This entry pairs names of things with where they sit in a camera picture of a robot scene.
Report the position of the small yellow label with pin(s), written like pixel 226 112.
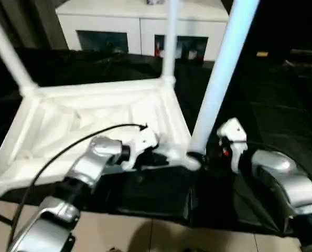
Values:
pixel 262 54

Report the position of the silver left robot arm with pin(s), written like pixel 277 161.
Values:
pixel 98 155

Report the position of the dark object on cabinet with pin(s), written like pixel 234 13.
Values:
pixel 154 2

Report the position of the grey curtain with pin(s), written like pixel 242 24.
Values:
pixel 40 23

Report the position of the red and white cup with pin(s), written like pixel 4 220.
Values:
pixel 159 51

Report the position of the small white cup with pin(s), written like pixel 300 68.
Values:
pixel 193 55

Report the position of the white cabinet with glass doors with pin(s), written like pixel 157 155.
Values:
pixel 106 21

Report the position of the white plastic table top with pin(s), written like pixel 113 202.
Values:
pixel 79 105

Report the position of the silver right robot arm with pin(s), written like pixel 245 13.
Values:
pixel 289 178

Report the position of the white plastic table leg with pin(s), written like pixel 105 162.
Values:
pixel 6 44
pixel 224 65
pixel 170 39

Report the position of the black plastic mat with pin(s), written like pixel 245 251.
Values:
pixel 276 105

